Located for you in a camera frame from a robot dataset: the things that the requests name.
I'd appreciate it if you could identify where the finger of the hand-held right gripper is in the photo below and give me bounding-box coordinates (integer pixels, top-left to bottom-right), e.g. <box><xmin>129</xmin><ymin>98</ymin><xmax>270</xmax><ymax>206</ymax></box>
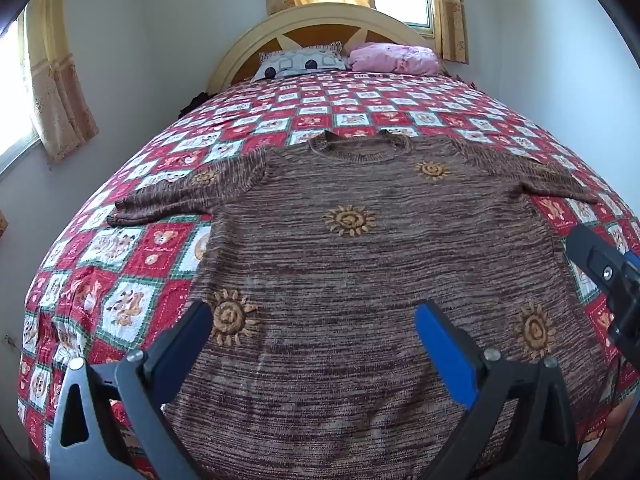
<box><xmin>565</xmin><ymin>222</ymin><xmax>640</xmax><ymax>302</ymax></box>
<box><xmin>606</xmin><ymin>280</ymin><xmax>640</xmax><ymax>357</ymax></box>

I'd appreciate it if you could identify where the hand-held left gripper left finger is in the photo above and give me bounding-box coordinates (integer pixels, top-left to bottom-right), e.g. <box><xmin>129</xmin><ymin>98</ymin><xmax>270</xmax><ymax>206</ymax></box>
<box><xmin>47</xmin><ymin>300</ymin><xmax>216</xmax><ymax>480</ymax></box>

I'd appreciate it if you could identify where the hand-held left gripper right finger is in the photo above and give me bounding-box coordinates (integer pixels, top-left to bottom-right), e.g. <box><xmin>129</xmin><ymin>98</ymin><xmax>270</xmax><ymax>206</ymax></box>
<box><xmin>414</xmin><ymin>299</ymin><xmax>583</xmax><ymax>480</ymax></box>

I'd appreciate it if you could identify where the brown knit sweater sun pattern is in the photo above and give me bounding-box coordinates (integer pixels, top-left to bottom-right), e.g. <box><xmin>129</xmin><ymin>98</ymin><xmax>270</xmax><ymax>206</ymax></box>
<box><xmin>106</xmin><ymin>129</ymin><xmax>623</xmax><ymax>480</ymax></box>

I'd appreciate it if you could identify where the red checkered teddy bear blanket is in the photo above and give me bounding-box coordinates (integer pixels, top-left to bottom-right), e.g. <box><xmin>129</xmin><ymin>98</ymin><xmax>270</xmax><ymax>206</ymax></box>
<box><xmin>16</xmin><ymin>71</ymin><xmax>640</xmax><ymax>480</ymax></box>

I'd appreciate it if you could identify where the dark cloth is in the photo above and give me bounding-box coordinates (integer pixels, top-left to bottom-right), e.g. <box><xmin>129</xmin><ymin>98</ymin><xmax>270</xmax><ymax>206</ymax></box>
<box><xmin>177</xmin><ymin>91</ymin><xmax>217</xmax><ymax>118</ymax></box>

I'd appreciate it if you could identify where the pink pillow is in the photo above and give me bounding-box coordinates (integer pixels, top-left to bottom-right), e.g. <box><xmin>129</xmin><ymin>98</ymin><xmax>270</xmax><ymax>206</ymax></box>
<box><xmin>346</xmin><ymin>42</ymin><xmax>443</xmax><ymax>76</ymax></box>

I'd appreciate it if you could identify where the side window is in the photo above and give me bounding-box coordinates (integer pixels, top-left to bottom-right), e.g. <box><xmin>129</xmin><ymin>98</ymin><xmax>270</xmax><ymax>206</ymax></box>
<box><xmin>0</xmin><ymin>10</ymin><xmax>42</xmax><ymax>173</ymax></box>

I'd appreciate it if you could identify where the yellow side window curtain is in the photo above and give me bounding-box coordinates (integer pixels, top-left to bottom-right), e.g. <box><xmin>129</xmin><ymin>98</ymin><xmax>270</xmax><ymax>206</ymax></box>
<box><xmin>19</xmin><ymin>0</ymin><xmax>100</xmax><ymax>162</ymax></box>

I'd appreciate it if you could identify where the white patterned pillow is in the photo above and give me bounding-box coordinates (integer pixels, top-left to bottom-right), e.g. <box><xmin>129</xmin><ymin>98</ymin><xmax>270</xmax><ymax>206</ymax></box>
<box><xmin>251</xmin><ymin>41</ymin><xmax>348</xmax><ymax>82</ymax></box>

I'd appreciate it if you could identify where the cream arched wooden headboard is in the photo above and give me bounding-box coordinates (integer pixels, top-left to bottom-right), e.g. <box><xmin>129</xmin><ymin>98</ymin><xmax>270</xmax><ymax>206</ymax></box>
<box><xmin>206</xmin><ymin>3</ymin><xmax>441</xmax><ymax>95</ymax></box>

